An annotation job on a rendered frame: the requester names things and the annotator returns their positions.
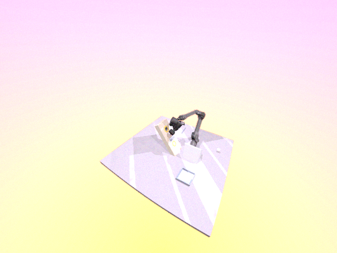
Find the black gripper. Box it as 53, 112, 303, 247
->
169, 125, 179, 135

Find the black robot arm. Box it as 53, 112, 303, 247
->
169, 110, 206, 147

